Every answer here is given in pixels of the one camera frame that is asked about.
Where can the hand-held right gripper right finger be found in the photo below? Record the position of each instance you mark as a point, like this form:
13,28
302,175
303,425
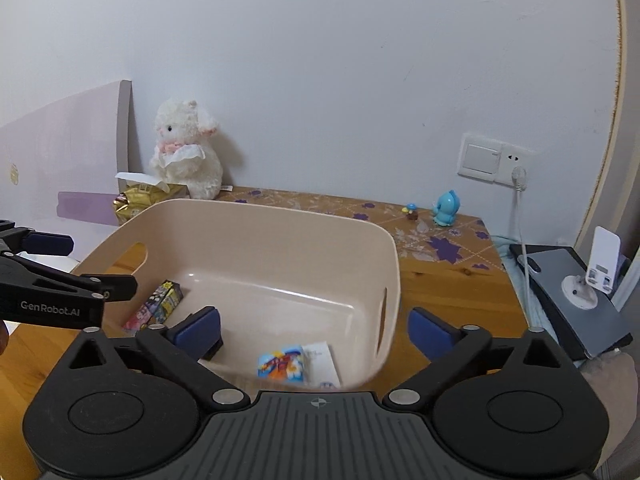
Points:
427,332

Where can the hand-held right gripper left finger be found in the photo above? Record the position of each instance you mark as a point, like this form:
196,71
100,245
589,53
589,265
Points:
197,332

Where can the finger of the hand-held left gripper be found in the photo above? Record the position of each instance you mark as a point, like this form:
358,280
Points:
90,285
45,244

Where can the beige plastic basket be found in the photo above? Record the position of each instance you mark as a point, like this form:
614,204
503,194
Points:
280,260

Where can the colourful candy box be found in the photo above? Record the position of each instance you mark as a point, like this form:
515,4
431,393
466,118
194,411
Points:
160,302

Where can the floral table mat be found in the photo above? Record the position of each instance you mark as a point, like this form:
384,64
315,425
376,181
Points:
440,247

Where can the blue orange snack packet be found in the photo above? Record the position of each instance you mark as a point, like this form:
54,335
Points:
280,362

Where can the gold snack packet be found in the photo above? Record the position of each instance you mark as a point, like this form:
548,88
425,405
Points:
145,201

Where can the white paper packet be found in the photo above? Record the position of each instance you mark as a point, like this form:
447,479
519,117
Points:
320,360

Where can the white paper slip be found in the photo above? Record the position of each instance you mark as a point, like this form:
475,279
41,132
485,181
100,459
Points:
137,177

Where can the small mushroom figurine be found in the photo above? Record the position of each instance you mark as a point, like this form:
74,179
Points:
412,214

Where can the blue cartoon figurine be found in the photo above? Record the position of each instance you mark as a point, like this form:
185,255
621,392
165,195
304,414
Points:
445,208

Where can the white plush toy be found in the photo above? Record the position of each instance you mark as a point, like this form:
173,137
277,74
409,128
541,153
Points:
205,177

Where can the grey tablet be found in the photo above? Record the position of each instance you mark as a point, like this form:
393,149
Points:
595,325

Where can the white power plug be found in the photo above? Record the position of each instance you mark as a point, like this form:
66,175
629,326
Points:
520,177

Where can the white phone stand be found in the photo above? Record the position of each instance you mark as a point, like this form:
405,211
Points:
606,252

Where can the person's leg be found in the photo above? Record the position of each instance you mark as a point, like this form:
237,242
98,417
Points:
617,410

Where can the white board with wooden edge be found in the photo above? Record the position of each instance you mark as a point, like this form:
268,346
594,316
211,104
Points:
631,110

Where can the white wall switch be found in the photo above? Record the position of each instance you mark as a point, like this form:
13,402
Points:
479,156

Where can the white wall socket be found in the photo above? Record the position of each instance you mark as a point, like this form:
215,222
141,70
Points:
515,157

